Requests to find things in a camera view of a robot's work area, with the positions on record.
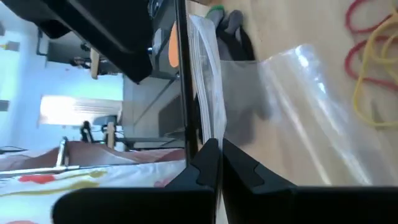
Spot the orange disc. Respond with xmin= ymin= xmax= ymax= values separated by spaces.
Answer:
xmin=169 ymin=22 xmax=180 ymax=68

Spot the clear plastic zip bag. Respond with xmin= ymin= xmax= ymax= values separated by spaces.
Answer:
xmin=187 ymin=14 xmax=398 ymax=187

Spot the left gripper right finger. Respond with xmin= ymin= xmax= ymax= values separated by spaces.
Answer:
xmin=222 ymin=138 xmax=398 ymax=224

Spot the black aluminium table frame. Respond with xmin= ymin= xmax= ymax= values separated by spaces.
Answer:
xmin=174 ymin=0 xmax=200 ymax=162

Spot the pile of coloured rubber bands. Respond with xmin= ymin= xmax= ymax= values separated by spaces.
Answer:
xmin=353 ymin=6 xmax=398 ymax=128

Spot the floral print cloth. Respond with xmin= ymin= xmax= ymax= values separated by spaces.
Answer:
xmin=0 ymin=160 xmax=187 ymax=224

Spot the pink cloth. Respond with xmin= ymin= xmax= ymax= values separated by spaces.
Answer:
xmin=0 ymin=140 xmax=187 ymax=172

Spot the yellow rubber band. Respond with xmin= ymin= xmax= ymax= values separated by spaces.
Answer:
xmin=369 ymin=30 xmax=398 ymax=68

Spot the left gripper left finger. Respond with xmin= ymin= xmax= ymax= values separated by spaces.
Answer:
xmin=51 ymin=138 xmax=221 ymax=224

